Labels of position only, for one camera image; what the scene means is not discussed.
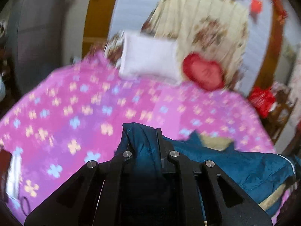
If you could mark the grey refrigerator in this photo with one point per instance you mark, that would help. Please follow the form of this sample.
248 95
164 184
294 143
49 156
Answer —
40 40

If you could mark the white plastic bag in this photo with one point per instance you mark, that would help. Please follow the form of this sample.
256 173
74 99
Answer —
1 89

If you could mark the pink floral blanket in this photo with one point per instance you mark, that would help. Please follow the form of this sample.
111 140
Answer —
70 103

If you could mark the red knot wall ornament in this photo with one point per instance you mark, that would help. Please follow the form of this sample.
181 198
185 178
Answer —
279 7

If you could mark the pale floral curtain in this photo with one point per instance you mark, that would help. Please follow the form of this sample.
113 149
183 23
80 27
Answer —
296 80

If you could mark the white pillow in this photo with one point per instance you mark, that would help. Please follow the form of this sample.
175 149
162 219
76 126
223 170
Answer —
148 56

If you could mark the wooden chair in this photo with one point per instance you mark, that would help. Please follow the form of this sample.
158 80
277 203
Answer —
279 115

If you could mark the brown floral quilt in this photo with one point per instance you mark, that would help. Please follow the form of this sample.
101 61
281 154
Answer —
114 44

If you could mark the red shopping bag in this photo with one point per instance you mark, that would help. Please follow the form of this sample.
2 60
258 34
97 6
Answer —
261 100

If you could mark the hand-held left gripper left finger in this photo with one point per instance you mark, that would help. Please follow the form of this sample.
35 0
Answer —
122 164

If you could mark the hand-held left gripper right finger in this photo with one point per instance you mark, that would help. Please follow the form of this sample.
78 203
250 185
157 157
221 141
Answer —
160 146

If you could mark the red heart cushion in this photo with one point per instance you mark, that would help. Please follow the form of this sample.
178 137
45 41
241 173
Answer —
202 71

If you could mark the small red flag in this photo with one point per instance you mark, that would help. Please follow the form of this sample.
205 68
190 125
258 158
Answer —
256 6

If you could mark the teal puffer jacket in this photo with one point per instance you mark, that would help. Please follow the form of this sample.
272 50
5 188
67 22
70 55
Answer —
235 167

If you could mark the cream rose print cloth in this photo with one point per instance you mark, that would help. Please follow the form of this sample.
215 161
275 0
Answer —
207 23

